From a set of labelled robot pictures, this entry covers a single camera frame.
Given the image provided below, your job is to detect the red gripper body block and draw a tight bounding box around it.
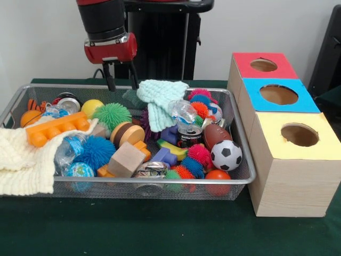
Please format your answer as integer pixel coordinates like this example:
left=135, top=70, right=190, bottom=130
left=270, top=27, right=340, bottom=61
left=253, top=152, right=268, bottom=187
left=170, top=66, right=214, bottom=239
left=84, top=32, right=139, bottom=65

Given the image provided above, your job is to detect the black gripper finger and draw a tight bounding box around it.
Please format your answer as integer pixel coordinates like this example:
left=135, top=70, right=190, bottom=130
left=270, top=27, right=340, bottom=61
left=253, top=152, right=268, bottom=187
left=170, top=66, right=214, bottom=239
left=102, top=61, right=117, bottom=92
left=128, top=60, right=140, bottom=90

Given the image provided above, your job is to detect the mint green cloth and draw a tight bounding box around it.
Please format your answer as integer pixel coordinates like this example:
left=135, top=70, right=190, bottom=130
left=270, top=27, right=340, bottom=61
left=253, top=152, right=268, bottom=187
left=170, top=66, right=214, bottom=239
left=136, top=79, right=190, bottom=133

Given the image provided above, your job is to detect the clear plastic bottle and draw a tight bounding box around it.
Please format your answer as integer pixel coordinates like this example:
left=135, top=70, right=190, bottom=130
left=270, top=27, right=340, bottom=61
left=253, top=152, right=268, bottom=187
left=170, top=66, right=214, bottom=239
left=168, top=99, right=199, bottom=127

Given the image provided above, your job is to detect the orange toy brick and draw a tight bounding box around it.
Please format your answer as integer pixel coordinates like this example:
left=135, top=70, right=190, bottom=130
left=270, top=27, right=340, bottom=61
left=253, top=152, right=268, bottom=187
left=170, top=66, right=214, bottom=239
left=26, top=111, right=91, bottom=148

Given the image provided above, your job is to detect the black drink can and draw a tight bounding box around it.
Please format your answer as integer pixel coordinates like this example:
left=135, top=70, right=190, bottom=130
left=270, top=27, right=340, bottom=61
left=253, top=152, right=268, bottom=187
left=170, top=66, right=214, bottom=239
left=177, top=124, right=204, bottom=149

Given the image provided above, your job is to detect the cream knitted cloth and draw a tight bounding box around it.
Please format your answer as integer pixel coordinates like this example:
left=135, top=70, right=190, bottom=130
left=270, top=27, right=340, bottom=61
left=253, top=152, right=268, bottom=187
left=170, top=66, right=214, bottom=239
left=0, top=116, right=100, bottom=195

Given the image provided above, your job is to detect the shallow mesh bin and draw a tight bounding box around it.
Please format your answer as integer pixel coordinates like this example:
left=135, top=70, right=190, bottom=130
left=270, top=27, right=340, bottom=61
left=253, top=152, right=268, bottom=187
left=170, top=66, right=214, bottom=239
left=0, top=83, right=257, bottom=202

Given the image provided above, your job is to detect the wooden box with three holes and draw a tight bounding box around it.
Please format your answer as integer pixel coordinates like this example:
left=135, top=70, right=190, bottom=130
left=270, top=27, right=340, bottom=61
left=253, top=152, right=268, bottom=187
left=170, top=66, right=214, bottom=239
left=226, top=52, right=341, bottom=217

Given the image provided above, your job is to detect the green spiky ball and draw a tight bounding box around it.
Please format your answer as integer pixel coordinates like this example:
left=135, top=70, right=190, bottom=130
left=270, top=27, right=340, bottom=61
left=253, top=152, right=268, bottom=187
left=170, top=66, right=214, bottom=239
left=92, top=103, right=133, bottom=133

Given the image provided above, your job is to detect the blue spiky ball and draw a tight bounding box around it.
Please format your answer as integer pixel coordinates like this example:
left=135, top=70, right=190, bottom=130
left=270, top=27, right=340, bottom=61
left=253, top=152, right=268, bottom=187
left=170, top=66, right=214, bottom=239
left=73, top=135, right=116, bottom=171

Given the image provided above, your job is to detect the plain wooden block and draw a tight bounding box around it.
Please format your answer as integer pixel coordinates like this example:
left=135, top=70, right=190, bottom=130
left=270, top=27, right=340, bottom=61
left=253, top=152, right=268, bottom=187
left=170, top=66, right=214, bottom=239
left=107, top=141, right=146, bottom=179

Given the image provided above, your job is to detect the brown toy football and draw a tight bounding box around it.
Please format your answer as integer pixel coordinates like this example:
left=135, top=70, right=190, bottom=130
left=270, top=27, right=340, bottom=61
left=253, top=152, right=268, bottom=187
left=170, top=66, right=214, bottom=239
left=204, top=124, right=233, bottom=150

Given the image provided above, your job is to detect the black and white soccer ball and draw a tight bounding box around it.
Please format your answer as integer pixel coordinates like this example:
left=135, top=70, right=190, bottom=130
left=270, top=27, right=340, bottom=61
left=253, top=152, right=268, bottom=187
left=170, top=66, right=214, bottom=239
left=210, top=140, right=243, bottom=171

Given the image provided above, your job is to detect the dark green tablecloth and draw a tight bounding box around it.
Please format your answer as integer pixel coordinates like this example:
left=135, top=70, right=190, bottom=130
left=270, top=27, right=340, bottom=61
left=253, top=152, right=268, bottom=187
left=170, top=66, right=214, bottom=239
left=314, top=84, right=341, bottom=118
left=0, top=77, right=341, bottom=256

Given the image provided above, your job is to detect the black upright bar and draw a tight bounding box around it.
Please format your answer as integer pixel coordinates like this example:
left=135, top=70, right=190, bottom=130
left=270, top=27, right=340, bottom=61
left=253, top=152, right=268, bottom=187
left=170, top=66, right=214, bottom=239
left=307, top=4, right=341, bottom=97

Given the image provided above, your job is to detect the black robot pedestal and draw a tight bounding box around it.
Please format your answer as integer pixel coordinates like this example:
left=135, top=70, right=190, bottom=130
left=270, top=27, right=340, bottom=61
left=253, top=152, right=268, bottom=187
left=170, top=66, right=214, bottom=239
left=113, top=0, right=215, bottom=81

